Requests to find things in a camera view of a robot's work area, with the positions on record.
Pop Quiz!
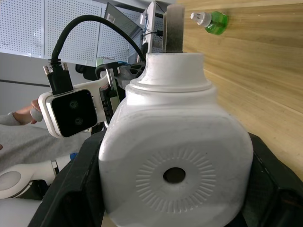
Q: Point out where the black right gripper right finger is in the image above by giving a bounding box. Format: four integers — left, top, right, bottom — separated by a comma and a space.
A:
240, 131, 303, 227

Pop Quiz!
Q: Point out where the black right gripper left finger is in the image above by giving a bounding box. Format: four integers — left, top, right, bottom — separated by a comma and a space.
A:
27, 131, 106, 227

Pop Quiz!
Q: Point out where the green liquid bottle white cap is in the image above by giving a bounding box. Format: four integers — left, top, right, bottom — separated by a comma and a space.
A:
190, 11, 229, 35

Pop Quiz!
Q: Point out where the bystander bare hand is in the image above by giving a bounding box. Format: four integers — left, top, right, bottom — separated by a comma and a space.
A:
13, 98, 45, 125

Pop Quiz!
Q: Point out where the grey perforated plastic piece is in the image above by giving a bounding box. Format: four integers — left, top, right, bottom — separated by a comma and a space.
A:
118, 61, 146, 83

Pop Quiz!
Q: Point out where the dark computer monitor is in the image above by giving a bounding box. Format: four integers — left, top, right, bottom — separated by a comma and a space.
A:
104, 1, 143, 45

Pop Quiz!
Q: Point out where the white perforated pegboard panel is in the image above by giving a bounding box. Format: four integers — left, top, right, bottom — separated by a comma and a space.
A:
0, 0, 145, 65

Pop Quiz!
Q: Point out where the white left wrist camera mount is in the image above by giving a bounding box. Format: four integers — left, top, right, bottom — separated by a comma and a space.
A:
37, 75, 119, 139

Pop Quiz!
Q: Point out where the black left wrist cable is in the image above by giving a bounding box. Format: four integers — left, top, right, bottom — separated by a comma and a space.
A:
48, 15, 146, 96

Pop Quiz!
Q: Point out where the white upright box with cables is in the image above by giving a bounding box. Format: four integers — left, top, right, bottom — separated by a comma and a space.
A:
139, 0, 166, 55

